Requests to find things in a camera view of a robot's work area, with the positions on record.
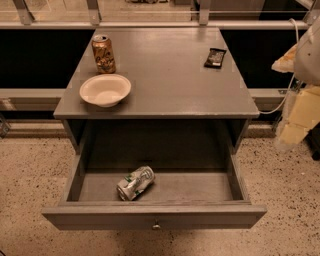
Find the grey wooden cabinet counter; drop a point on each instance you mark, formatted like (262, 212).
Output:
(169, 80)

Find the white paper bowl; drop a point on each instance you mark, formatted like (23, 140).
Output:
(105, 90)

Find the small metal drawer knob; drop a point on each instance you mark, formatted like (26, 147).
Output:
(156, 226)

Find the black snack bar packet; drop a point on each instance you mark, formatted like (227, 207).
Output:
(215, 58)

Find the metal window rail frame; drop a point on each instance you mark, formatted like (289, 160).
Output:
(223, 14)

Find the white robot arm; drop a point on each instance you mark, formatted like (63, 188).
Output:
(307, 58)

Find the orange soda can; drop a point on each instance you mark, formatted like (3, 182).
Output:
(103, 54)

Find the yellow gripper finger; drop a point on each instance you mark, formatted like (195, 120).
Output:
(301, 113)
(285, 63)

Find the grey open top drawer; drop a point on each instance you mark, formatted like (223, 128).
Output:
(197, 181)

